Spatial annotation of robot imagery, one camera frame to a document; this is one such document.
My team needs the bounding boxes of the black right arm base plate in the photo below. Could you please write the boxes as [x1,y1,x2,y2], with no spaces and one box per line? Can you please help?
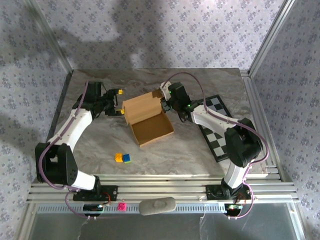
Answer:
[206,184,252,201]

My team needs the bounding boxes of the aluminium frame post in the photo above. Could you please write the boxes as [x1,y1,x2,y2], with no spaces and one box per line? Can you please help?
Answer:
[24,0,75,75]
[248,0,295,76]

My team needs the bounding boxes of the aluminium side rails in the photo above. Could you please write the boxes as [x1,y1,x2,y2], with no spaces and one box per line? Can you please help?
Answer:
[239,69,285,182]

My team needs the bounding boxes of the aluminium frame rails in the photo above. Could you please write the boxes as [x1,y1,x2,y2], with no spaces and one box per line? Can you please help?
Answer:
[26,174,300,204]

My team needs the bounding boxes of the black grey chessboard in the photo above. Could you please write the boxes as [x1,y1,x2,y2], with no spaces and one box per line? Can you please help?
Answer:
[198,94,235,163]

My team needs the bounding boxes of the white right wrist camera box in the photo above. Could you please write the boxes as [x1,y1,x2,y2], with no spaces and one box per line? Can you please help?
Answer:
[159,81,171,100]

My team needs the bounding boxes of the grey slotted cable duct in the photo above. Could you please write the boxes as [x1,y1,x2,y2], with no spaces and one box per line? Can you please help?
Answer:
[36,202,228,215]

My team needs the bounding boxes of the black left controller board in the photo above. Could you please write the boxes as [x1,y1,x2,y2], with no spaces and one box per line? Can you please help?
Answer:
[83,204,104,217]

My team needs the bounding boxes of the black right controller board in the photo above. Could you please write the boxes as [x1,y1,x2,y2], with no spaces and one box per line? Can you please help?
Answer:
[224,203,243,217]

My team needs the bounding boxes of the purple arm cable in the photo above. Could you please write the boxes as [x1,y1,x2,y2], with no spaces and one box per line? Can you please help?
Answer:
[38,80,106,221]
[163,72,270,221]

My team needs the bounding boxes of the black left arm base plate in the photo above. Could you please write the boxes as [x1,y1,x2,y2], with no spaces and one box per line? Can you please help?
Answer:
[72,185,119,202]

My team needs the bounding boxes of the grey oval pad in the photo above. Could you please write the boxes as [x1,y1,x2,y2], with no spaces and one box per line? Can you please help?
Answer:
[138,196,177,216]

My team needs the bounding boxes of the black controller board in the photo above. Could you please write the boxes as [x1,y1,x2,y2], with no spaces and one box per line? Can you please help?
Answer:
[224,203,243,217]
[83,204,104,217]

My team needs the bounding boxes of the brown cardboard paper box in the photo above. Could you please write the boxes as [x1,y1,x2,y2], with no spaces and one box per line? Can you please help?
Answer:
[121,90,175,148]

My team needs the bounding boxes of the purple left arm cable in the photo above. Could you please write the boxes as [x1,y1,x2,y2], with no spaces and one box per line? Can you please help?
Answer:
[38,80,106,221]

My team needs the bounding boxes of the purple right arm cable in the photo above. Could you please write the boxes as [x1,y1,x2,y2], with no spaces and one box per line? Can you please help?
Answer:
[163,72,270,221]

